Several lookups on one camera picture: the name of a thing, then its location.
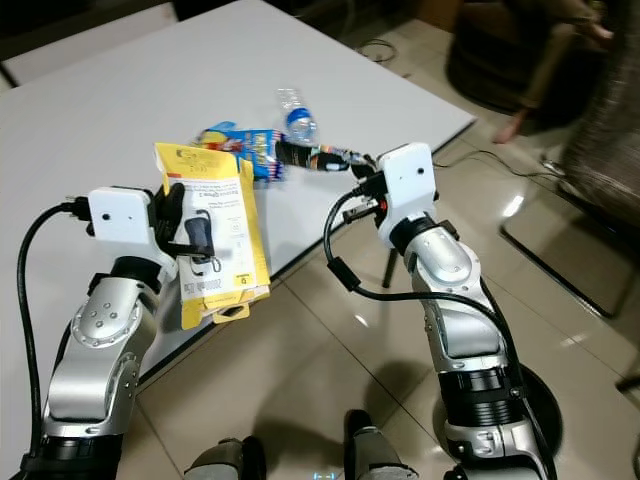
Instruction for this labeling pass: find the brown chair with black frame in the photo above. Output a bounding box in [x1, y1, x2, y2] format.
[500, 0, 640, 321]

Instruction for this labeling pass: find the grey robot left foot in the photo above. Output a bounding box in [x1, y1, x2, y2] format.
[185, 435, 267, 480]

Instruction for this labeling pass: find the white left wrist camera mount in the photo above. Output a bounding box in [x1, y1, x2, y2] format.
[87, 186, 157, 267]

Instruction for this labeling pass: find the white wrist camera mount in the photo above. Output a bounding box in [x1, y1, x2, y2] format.
[87, 186, 157, 267]
[374, 141, 439, 247]

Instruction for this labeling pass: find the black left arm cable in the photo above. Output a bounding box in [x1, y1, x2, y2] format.
[15, 198, 91, 451]

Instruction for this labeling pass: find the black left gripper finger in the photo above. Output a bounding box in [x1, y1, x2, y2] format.
[183, 210, 217, 263]

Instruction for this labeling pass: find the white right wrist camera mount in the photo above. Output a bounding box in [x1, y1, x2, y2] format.
[374, 141, 439, 247]

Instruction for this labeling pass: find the yellow and white package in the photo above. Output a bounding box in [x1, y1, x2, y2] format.
[154, 141, 272, 330]

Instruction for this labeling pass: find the dark colourful snack wrapper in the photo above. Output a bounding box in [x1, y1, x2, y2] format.
[275, 139, 373, 173]

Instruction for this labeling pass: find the person's bare leg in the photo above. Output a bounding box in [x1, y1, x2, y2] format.
[495, 0, 613, 143]

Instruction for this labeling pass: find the clear plastic water bottle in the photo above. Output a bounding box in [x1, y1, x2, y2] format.
[277, 87, 319, 144]

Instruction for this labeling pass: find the black round rubbish bin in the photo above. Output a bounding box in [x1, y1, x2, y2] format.
[435, 360, 563, 471]

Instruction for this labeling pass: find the black metal table leg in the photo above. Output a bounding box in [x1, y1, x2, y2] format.
[380, 244, 398, 291]

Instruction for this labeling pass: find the blue snack bag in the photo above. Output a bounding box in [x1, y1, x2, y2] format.
[200, 121, 286, 183]

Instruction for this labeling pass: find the dark brown seat furniture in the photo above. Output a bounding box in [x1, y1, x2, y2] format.
[448, 0, 576, 116]

